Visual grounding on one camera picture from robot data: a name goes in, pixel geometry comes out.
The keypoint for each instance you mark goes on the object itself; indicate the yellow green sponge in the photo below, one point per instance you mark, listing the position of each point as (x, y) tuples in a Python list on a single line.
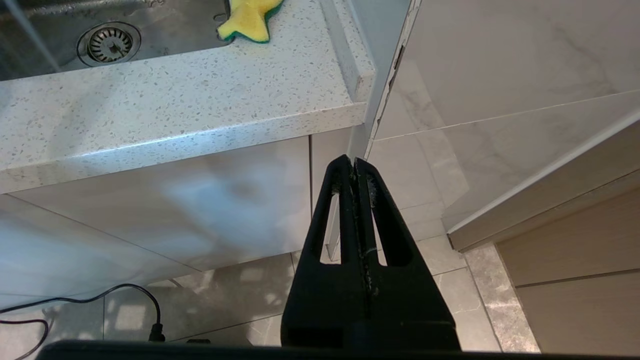
[(250, 25)]

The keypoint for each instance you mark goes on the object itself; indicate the narrow glossy cabinet door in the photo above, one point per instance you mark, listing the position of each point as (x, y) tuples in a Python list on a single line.
[(325, 155)]

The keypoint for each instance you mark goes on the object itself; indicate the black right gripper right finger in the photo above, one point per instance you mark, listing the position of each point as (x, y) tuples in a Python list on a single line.
[(410, 310)]

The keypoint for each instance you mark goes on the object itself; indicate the wide glossy cabinet door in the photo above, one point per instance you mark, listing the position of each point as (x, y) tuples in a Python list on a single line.
[(150, 210)]

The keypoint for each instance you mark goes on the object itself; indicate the light wooden cabinet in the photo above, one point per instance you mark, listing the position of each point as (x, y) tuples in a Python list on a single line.
[(575, 250)]

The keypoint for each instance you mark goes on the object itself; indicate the stainless steel sink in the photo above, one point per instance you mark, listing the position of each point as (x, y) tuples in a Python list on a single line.
[(175, 30)]

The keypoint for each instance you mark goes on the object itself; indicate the metal sink drain strainer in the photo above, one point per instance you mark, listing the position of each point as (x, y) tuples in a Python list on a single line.
[(109, 45)]

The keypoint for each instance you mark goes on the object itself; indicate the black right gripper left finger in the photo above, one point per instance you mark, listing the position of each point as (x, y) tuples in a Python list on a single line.
[(325, 300)]

